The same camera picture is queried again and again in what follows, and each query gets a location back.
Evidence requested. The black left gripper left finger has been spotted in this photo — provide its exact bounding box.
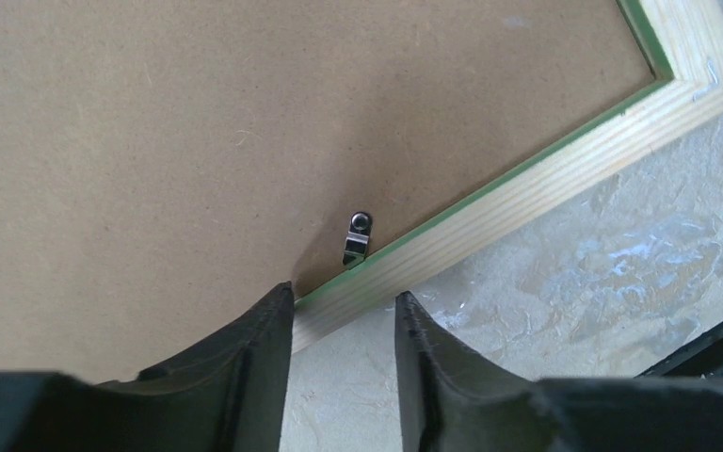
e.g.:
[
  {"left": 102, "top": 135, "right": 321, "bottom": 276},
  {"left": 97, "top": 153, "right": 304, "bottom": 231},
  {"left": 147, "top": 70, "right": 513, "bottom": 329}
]
[{"left": 0, "top": 282, "right": 295, "bottom": 451}]

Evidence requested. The green wooden picture frame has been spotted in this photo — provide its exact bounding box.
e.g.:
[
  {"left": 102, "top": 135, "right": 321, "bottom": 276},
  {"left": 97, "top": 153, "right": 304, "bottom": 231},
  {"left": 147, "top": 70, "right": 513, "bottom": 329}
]
[{"left": 0, "top": 1, "right": 723, "bottom": 381}]

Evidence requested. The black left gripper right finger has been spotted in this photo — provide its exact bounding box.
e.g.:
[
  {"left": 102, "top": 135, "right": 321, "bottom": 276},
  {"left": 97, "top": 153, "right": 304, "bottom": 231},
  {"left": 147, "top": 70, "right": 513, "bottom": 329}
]
[{"left": 394, "top": 292, "right": 723, "bottom": 451}]

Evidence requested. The metal frame clip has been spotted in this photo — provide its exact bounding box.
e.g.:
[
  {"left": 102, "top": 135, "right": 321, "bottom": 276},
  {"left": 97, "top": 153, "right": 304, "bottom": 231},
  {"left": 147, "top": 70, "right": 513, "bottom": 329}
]
[{"left": 343, "top": 211, "right": 373, "bottom": 270}]

